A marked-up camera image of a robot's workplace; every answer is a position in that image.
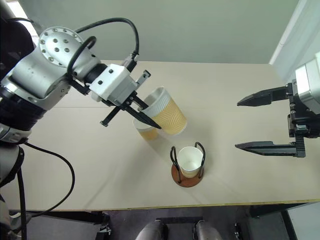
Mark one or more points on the dark rounded metal shape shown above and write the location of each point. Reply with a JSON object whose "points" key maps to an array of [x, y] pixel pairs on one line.
{"points": [[207, 231], [151, 231]]}

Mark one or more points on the black table bracket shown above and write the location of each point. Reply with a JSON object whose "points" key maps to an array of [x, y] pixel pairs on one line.
{"points": [[272, 209]]}

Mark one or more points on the black metal frame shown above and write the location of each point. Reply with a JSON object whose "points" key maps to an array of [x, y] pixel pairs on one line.
{"points": [[62, 226]]}

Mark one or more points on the white panel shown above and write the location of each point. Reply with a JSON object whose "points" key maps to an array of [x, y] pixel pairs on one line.
{"points": [[305, 222]]}

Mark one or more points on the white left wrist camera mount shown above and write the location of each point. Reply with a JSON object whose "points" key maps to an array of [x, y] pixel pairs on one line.
{"points": [[113, 81]]}

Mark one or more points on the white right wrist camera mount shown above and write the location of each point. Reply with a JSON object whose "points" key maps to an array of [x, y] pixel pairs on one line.
{"points": [[308, 80]]}

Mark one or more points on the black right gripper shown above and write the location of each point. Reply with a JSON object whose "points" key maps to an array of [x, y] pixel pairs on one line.
{"points": [[298, 121]]}

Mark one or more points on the dark robot torso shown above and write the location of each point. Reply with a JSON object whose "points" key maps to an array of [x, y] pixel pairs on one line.
{"points": [[10, 37]]}

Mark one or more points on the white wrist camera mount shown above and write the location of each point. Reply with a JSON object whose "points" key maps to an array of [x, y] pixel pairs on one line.
{"points": [[113, 81], [308, 80]]}

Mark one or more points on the white and tan paper cup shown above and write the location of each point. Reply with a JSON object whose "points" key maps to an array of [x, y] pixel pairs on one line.
{"points": [[147, 133], [168, 113], [190, 160]]}

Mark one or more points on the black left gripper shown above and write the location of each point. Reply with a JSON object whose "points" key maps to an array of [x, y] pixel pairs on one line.
{"points": [[112, 115]]}

